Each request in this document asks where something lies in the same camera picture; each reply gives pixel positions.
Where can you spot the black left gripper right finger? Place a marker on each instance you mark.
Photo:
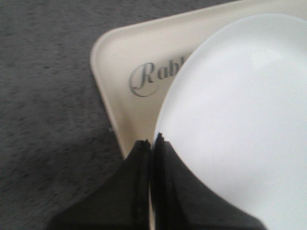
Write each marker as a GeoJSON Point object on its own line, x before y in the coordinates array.
{"type": "Point", "coordinates": [182, 202]}

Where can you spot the cream rabbit serving tray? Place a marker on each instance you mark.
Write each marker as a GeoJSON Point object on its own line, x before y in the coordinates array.
{"type": "Point", "coordinates": [134, 66]}

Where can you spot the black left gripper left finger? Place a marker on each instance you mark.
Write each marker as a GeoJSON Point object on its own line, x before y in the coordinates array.
{"type": "Point", "coordinates": [121, 203]}

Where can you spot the white round plate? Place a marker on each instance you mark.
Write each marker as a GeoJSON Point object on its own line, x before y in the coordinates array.
{"type": "Point", "coordinates": [236, 114]}

